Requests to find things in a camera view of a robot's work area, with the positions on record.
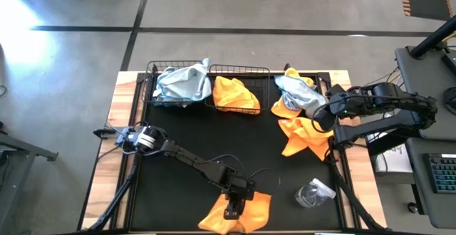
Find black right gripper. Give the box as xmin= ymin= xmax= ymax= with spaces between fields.
xmin=313 ymin=94 xmax=353 ymax=132

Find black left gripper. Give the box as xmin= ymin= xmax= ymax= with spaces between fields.
xmin=220 ymin=177 xmax=256 ymax=219

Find white box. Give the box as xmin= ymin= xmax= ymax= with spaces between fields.
xmin=370 ymin=131 xmax=414 ymax=174

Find backlit black keyboard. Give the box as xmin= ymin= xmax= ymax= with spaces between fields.
xmin=423 ymin=152 xmax=456 ymax=194

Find black frame strut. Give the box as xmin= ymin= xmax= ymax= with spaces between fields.
xmin=87 ymin=152 xmax=142 ymax=232
xmin=327 ymin=155 xmax=385 ymax=231

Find black table mat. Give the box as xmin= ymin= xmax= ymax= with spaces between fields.
xmin=130 ymin=73 xmax=343 ymax=232

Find grey towels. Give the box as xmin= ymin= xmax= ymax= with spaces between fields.
xmin=274 ymin=74 xmax=327 ymax=118

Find orange microfiber towel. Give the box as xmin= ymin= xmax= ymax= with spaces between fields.
xmin=270 ymin=67 xmax=316 ymax=120
xmin=197 ymin=191 xmax=272 ymax=235
xmin=212 ymin=75 xmax=261 ymax=115
xmin=277 ymin=116 xmax=335 ymax=162

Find black metal pole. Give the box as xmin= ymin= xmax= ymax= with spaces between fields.
xmin=409 ymin=16 xmax=456 ymax=60

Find grey computer desk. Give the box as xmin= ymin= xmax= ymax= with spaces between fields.
xmin=394 ymin=46 xmax=456 ymax=229

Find black clamp mount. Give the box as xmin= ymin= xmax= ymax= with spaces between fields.
xmin=93 ymin=127 xmax=124 ymax=139

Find black wire basket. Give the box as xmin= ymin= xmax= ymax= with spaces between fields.
xmin=204 ymin=63 xmax=271 ymax=115
xmin=141 ymin=60 xmax=209 ymax=108

